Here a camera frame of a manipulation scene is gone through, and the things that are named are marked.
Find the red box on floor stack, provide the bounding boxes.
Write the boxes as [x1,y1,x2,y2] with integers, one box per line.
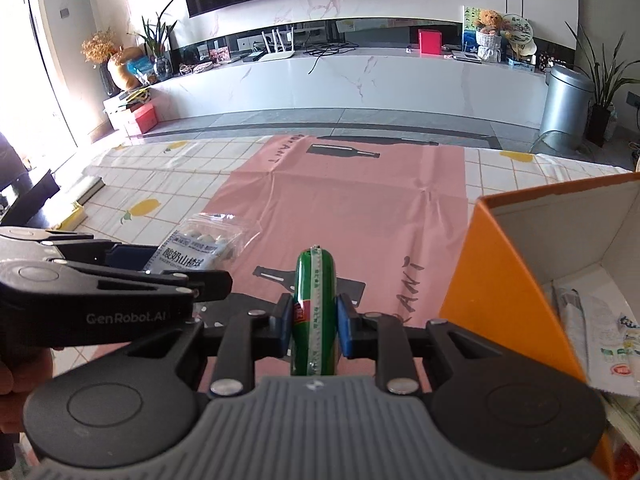
[125,102,158,136]

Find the green sausage stick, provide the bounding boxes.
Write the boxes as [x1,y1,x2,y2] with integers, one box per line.
[291,245,338,376]

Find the silver trash can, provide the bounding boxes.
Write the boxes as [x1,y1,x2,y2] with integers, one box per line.
[538,64,594,153]

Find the orange cardboard box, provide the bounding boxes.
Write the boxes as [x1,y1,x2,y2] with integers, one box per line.
[438,171,640,480]

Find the orange plush toy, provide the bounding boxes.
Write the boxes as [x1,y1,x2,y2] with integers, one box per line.
[107,47,143,91]

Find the round paper fan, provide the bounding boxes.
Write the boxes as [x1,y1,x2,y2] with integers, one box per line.
[502,14,537,60]

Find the teddy bear in bucket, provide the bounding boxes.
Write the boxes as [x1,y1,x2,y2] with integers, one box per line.
[475,9,506,63]

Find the clear bag white balls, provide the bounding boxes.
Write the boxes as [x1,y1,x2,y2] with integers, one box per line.
[143,212,260,274]

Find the white wifi router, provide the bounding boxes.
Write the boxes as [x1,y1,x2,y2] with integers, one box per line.
[259,27,296,62]

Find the white checked lemon tablecloth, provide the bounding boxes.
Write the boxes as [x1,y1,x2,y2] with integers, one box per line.
[49,134,633,391]

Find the person's left hand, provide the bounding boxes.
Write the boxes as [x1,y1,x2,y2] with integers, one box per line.
[0,349,53,434]

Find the dried orange flowers vase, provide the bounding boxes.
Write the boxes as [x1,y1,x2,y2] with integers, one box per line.
[80,29,119,98]

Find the red box on cabinet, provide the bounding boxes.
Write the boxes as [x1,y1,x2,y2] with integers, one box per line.
[418,29,442,55]

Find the potted green plant right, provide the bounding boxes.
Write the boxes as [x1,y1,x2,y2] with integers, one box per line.
[566,23,639,148]

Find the white snack packet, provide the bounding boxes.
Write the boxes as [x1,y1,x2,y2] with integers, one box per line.
[552,270,639,398]

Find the green plant glass vase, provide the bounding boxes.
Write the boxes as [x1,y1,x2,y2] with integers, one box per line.
[137,0,177,81]

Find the white marble tv cabinet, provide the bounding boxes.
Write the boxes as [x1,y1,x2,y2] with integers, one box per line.
[150,48,548,128]

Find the pink printed table mat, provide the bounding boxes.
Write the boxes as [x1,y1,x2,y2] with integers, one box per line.
[205,136,469,327]

